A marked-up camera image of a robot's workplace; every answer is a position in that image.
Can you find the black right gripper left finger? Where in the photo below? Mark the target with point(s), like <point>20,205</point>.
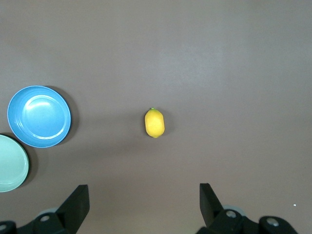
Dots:
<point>73,209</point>

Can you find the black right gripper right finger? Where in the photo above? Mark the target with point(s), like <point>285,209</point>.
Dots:
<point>209,207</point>

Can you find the yellow lemon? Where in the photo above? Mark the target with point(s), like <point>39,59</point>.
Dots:
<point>154,123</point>

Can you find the light green plate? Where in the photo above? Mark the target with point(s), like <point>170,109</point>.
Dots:
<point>11,165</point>

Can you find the blue plate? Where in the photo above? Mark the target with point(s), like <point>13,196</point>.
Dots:
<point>39,117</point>

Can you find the brown table cover mat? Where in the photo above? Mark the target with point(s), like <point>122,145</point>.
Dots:
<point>195,73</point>

